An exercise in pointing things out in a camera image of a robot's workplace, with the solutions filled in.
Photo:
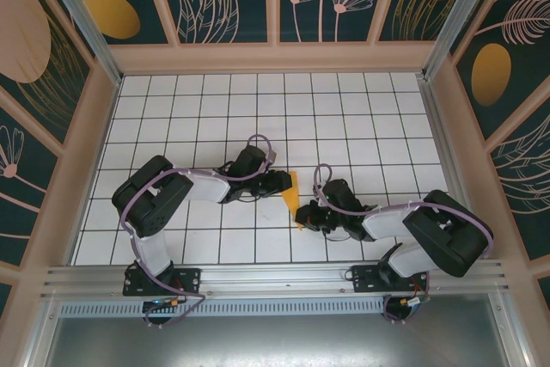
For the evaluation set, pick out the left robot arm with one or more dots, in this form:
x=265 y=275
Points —
x=150 y=195

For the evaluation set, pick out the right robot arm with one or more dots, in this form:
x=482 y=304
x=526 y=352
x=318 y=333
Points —
x=447 y=229

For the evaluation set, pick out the grey metal sheet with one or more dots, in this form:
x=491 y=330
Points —
x=275 y=341

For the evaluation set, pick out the aluminium table edge rail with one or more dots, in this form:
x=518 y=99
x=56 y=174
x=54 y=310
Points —
x=440 y=135

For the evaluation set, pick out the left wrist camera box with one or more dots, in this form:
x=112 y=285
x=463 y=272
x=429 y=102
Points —
x=271 y=156

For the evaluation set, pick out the small controller board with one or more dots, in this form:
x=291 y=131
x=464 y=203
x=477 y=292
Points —
x=412 y=301
x=161 y=303

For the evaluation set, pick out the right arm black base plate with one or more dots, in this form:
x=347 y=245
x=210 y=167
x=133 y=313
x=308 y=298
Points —
x=365 y=279

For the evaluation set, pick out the long aluminium mounting rail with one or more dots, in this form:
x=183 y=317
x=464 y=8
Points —
x=275 y=281

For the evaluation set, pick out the aluminium side bar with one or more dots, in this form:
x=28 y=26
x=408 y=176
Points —
x=40 y=337
x=511 y=332

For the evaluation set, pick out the yellow cloth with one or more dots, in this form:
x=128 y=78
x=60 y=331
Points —
x=292 y=199

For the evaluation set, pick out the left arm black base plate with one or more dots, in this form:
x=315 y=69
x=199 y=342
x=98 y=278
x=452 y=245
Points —
x=189 y=281

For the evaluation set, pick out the aluminium corner post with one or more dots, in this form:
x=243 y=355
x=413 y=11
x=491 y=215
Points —
x=86 y=23
x=457 y=19

